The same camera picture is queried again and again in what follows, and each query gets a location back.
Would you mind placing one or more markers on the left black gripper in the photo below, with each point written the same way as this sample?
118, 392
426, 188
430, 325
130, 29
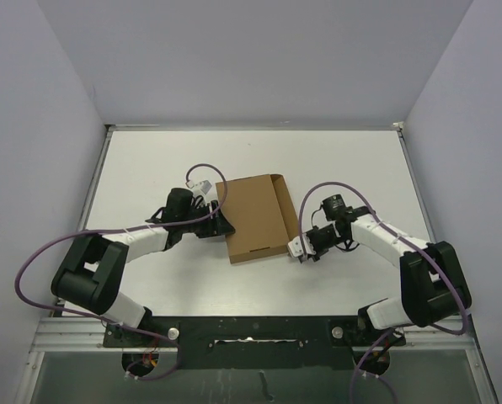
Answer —
215, 225

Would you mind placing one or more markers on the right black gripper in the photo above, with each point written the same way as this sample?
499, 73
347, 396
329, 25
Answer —
316, 257

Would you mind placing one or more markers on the brown cardboard box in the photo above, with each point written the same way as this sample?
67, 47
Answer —
261, 210

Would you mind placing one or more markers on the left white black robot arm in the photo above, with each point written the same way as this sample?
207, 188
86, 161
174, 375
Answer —
91, 272

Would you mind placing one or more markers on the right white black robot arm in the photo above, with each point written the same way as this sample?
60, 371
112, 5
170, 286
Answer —
432, 284

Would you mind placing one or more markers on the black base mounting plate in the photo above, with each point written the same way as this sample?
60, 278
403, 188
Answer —
266, 342

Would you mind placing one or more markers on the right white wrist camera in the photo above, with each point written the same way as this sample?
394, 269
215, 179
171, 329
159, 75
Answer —
301, 248

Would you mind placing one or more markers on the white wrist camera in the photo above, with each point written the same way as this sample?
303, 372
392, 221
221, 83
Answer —
200, 188
301, 248

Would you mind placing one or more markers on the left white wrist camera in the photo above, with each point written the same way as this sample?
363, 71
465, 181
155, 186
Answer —
200, 188

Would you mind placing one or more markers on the aluminium table frame rail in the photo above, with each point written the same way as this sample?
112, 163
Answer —
275, 266

